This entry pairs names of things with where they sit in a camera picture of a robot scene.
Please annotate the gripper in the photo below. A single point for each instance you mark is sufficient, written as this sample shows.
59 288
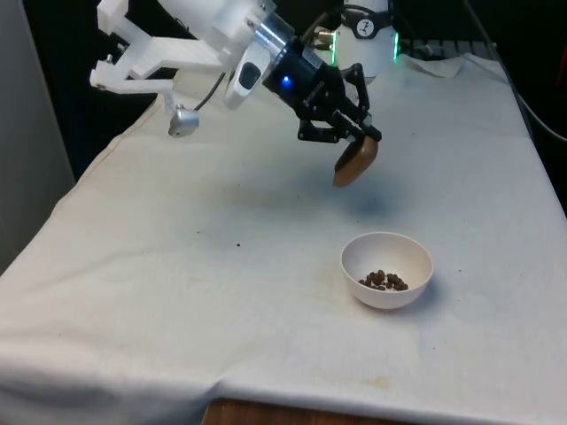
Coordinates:
305 84

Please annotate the white bowl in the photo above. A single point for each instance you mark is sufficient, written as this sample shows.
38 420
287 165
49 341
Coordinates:
381 257

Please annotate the coffee beans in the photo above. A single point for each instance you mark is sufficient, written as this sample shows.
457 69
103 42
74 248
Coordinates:
384 281

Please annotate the grey cabinet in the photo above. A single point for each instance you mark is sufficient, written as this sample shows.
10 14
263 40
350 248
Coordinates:
31 133

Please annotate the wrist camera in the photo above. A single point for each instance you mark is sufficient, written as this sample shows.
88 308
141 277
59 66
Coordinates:
248 75

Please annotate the small silver camera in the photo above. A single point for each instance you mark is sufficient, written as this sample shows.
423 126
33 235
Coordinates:
182 120

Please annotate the white printed bracket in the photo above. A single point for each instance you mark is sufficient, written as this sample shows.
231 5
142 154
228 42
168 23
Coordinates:
168 53

